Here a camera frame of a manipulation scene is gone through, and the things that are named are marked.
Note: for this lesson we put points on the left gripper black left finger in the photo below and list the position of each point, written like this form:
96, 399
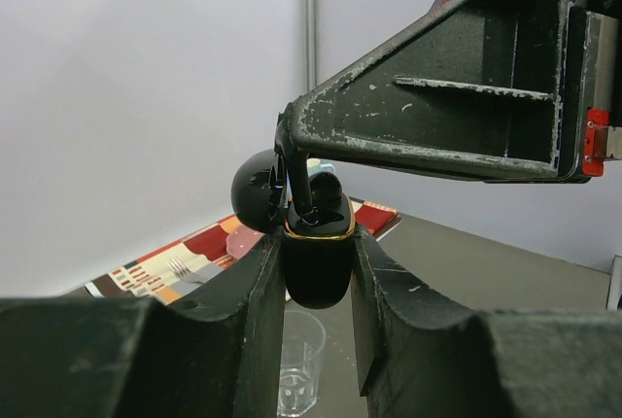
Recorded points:
213, 353

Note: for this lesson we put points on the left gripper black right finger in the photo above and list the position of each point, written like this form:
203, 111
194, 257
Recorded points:
421, 354

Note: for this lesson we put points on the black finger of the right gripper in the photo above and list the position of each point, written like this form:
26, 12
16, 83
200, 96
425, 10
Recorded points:
473, 90

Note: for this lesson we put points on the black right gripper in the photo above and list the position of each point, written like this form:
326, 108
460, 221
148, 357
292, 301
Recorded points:
599, 84

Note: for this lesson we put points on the pink polka-dot plate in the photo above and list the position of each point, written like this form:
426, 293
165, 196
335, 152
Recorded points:
241, 241

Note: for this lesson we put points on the clear plastic cup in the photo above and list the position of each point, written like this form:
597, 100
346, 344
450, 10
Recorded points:
302, 360

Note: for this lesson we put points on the glossy black gold-striped earbud case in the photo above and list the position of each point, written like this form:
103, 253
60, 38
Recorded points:
317, 261

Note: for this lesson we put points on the pink-handled metal fork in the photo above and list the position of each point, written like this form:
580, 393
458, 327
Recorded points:
184, 274

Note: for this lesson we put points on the light blue mug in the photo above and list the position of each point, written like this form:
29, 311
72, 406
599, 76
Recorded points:
316, 165

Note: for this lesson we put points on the colourful patchwork placemat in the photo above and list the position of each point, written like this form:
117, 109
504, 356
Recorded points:
203, 252

